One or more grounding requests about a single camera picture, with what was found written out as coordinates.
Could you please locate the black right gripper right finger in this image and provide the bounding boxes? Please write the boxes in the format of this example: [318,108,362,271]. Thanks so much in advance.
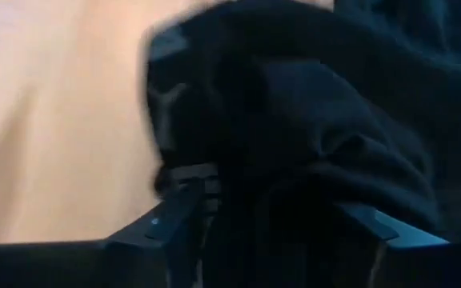
[335,203,451,288]

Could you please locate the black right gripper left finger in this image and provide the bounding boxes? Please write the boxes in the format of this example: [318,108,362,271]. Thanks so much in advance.
[103,187,212,288]

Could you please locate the dark navy garment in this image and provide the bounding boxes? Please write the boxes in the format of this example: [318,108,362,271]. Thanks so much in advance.
[140,0,461,288]

